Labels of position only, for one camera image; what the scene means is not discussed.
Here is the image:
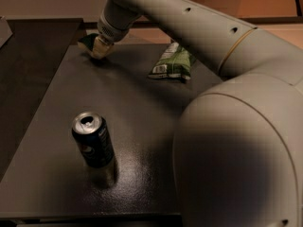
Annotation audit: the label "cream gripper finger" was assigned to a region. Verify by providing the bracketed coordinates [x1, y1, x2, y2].
[91, 36, 114, 60]

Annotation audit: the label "green and yellow sponge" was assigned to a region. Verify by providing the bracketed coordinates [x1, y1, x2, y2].
[78, 33, 107, 58]

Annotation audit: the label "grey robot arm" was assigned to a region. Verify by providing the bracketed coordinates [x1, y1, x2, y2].
[98, 0, 303, 227]

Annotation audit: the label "green snack bag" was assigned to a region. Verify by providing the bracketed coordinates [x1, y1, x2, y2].
[148, 42, 196, 80]

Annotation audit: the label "blue pepsi soda can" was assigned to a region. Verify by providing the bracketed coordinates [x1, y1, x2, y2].
[72, 112, 115, 168]

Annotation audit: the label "grey object at left edge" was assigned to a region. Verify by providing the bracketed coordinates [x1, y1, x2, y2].
[0, 16, 12, 48]

